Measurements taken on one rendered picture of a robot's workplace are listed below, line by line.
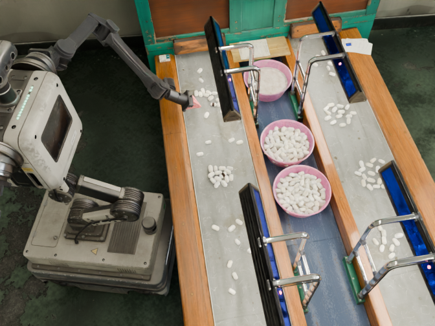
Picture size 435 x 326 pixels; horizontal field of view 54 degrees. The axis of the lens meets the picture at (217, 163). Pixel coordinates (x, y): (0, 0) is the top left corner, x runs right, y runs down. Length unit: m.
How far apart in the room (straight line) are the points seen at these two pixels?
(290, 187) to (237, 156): 0.31
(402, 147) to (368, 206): 0.37
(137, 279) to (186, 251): 0.50
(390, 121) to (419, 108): 1.20
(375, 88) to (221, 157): 0.92
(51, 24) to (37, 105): 2.31
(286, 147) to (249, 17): 0.79
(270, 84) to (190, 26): 0.55
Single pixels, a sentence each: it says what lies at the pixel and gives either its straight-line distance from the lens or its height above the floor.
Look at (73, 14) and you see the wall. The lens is 3.71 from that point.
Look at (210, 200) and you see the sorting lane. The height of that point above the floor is 0.74.
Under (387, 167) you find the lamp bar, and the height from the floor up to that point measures 1.09.
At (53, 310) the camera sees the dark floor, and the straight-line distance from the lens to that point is 2.79.
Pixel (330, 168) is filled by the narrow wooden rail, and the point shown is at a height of 0.76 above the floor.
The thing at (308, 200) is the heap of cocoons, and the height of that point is 0.74.
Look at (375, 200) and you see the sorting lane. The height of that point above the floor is 0.74.
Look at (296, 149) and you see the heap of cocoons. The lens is 2.16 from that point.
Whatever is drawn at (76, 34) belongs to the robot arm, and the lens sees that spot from 2.02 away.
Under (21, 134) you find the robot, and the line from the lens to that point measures 1.48.
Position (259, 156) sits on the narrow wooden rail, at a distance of 2.09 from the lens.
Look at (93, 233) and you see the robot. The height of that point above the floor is 0.52.
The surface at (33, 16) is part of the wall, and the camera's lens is 3.80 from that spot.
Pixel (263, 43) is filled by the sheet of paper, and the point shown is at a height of 0.78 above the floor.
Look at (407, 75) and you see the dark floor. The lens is 3.73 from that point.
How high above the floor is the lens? 2.51
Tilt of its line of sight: 58 degrees down
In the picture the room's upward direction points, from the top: 4 degrees counter-clockwise
